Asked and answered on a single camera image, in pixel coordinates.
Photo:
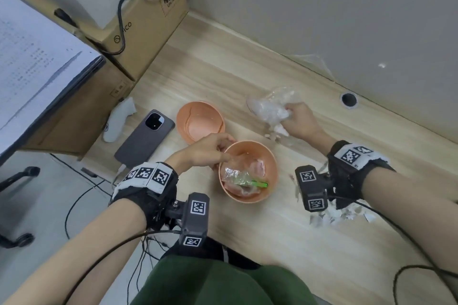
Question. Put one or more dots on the person's right hand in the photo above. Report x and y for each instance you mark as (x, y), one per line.
(304, 124)

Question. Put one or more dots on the person's left hand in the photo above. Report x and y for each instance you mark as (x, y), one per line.
(198, 154)

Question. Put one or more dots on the person's right fingers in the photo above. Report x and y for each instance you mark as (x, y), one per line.
(289, 115)

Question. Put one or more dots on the person's left fingers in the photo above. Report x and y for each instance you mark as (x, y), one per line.
(222, 141)

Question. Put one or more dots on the clear plastic bag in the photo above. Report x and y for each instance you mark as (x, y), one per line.
(268, 106)

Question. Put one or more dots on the orange bowl with wrappers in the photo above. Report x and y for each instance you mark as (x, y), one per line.
(270, 165)

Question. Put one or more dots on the person's right forearm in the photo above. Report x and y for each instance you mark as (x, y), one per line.
(411, 204)

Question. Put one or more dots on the person's left forearm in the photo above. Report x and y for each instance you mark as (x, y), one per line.
(89, 244)

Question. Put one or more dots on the empty orange bowl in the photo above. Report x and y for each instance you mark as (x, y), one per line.
(200, 124)

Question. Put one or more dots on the crumpled clear plastic wrappers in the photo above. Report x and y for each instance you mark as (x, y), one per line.
(243, 176)

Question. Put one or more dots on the small green stick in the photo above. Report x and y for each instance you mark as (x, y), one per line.
(260, 183)

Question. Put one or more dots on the grey smartphone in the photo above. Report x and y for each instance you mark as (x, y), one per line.
(145, 140)

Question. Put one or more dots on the white handheld controller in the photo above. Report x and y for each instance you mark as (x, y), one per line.
(116, 120)

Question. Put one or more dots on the pile of white scraps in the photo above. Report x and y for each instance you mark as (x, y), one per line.
(336, 213)

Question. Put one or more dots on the brown cardboard box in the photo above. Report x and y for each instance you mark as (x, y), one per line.
(143, 29)

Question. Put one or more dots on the green trousers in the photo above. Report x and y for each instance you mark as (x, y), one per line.
(222, 283)

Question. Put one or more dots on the stack of printed paper sheets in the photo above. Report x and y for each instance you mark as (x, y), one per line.
(32, 65)

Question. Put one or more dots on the black chair base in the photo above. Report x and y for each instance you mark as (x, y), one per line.
(19, 240)

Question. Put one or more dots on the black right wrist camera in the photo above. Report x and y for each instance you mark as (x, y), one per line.
(311, 188)

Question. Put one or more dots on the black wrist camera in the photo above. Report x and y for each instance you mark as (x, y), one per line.
(193, 220)
(311, 188)

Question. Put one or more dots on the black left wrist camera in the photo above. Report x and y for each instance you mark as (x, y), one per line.
(193, 220)

